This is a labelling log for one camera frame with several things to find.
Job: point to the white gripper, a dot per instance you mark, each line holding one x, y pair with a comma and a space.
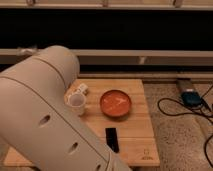
77, 100

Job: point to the orange round plate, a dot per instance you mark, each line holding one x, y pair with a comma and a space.
115, 103

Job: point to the black rectangular block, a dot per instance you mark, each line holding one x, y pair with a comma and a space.
111, 139

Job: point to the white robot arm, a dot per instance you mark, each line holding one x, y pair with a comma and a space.
36, 122

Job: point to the blue power box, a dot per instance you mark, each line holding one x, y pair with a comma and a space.
191, 99

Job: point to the grey power strip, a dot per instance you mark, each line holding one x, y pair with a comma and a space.
185, 85

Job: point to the wooden rail bench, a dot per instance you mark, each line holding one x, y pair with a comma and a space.
113, 57

